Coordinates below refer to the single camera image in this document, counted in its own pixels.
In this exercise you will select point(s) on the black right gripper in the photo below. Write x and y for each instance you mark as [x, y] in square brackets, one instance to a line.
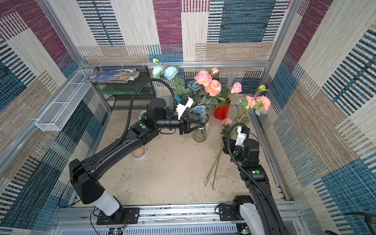
[227, 147]

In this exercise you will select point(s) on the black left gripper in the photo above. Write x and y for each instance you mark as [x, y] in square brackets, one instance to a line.
[184, 126]

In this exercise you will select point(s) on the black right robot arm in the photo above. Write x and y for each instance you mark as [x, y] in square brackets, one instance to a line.
[259, 210]

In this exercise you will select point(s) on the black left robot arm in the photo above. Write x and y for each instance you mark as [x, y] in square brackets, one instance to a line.
[85, 174]

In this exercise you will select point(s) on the clear glass vase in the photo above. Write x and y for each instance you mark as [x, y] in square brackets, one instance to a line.
[201, 134]

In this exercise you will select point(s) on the grey blue rose stem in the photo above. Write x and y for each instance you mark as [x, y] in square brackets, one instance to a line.
[200, 98]

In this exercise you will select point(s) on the red pencil cup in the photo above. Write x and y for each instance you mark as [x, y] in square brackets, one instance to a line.
[222, 110]

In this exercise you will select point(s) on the white blue alarm clock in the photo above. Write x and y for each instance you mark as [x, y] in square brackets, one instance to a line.
[142, 114]

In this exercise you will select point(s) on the light blue rose stem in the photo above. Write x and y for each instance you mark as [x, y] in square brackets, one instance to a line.
[170, 73]

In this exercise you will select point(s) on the white tape roll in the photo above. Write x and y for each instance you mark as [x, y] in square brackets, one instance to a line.
[139, 153]

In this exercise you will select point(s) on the green sheet on shelf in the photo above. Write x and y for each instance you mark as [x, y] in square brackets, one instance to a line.
[118, 90]

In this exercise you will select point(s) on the colourful book on shelf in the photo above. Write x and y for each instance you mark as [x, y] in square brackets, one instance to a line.
[114, 76]

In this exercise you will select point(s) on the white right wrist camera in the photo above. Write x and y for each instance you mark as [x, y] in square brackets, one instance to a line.
[242, 135]

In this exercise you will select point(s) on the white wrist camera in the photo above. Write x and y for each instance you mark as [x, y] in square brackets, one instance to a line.
[183, 103]
[242, 135]

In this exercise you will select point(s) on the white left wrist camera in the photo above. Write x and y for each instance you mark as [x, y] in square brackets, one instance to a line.
[183, 103]

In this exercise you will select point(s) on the black wire mesh shelf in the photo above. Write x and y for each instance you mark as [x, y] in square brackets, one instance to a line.
[118, 95]

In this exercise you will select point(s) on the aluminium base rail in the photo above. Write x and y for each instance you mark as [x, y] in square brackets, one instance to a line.
[159, 219]

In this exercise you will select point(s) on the white wire mesh basket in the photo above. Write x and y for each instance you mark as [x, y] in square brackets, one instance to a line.
[61, 109]

